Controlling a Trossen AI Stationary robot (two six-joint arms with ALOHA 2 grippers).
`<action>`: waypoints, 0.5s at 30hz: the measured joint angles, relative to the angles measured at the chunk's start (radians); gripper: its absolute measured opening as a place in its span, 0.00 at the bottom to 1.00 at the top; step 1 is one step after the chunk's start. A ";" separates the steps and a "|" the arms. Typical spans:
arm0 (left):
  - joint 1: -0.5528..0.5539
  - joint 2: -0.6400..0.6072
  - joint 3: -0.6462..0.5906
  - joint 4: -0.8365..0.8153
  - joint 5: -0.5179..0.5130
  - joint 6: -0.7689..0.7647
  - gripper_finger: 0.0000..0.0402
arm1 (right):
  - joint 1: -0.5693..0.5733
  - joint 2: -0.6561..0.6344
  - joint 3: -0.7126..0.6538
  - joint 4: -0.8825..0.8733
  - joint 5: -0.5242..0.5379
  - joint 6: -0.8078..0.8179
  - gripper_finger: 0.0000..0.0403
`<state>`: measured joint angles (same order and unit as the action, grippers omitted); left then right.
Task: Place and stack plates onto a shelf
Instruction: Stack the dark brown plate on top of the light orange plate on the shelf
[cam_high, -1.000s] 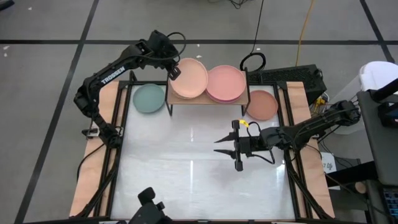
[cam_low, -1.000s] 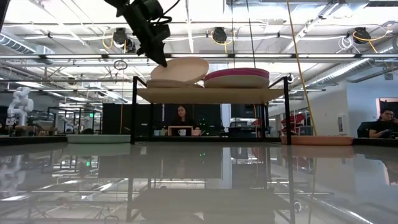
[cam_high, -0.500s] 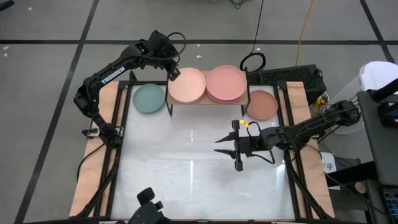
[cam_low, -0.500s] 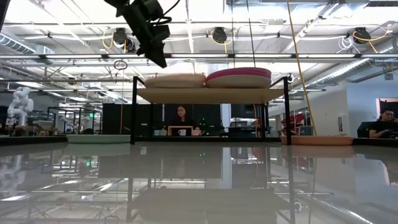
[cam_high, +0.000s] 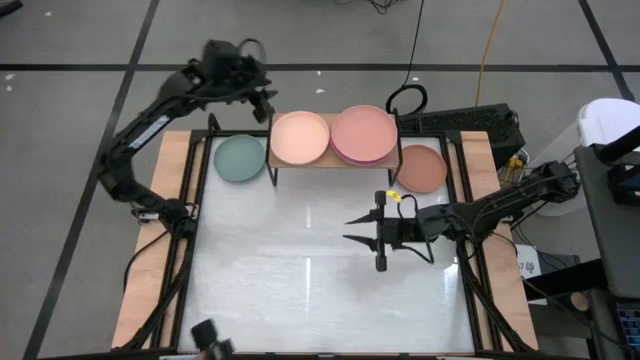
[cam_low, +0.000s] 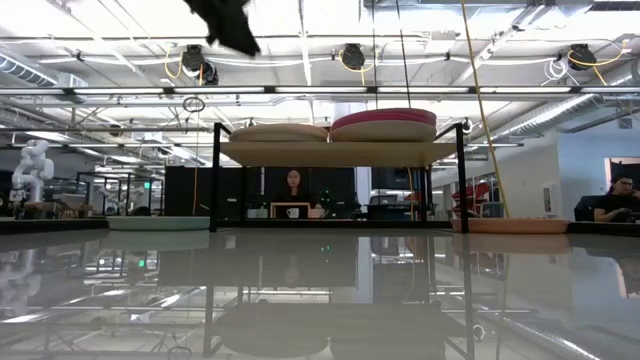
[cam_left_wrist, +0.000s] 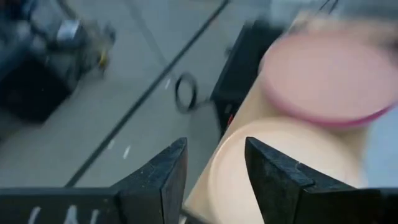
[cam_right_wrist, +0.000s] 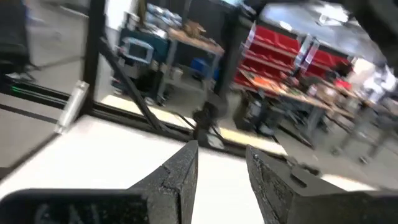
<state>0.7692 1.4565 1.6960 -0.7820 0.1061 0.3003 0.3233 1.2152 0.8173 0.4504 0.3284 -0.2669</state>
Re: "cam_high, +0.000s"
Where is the black blurry device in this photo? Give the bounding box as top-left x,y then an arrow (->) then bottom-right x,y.
191,318 -> 236,360

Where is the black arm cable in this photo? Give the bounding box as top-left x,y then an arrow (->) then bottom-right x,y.
122,230 -> 170,296

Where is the yellow hanging cable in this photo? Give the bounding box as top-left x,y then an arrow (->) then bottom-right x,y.
474,0 -> 507,107

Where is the teal plate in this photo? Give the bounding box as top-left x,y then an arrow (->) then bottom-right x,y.
213,133 -> 267,184

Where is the yellow connector plug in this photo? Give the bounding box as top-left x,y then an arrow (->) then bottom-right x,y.
503,155 -> 524,182

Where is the black hanging cable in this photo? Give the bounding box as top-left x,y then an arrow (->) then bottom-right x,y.
384,0 -> 429,117

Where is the black cable bundle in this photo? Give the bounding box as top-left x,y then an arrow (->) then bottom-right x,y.
367,0 -> 401,15

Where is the peach orange plate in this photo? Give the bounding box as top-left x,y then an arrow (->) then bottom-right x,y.
269,110 -> 331,167

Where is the black floor object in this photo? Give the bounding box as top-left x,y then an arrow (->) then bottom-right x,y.
0,0 -> 25,19

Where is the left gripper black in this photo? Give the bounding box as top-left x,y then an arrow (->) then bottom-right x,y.
234,52 -> 279,125

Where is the terracotta plate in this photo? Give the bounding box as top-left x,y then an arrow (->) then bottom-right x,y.
397,144 -> 449,195

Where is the salmon pink plate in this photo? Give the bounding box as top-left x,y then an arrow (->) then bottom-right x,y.
330,104 -> 399,164

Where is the white paper label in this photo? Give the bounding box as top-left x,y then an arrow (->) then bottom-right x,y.
517,243 -> 542,279

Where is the black keyboard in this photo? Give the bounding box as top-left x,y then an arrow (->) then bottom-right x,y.
613,299 -> 640,360

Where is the wooden shelf with black legs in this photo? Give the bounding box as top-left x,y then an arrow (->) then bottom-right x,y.
264,106 -> 403,189

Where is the grey desk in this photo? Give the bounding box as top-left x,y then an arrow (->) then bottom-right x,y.
587,288 -> 640,360
574,144 -> 640,301

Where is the black computer box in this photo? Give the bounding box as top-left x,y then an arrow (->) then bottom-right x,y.
399,103 -> 526,169

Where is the black box device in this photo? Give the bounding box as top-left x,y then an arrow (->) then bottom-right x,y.
607,163 -> 640,206

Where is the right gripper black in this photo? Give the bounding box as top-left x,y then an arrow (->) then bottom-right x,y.
342,190 -> 427,273

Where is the magenta plate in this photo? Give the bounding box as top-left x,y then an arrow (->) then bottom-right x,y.
332,144 -> 396,168

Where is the small tan round object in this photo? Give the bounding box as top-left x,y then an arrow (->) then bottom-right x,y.
569,291 -> 591,312

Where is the black metal frame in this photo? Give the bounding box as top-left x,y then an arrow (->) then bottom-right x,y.
119,112 -> 539,354

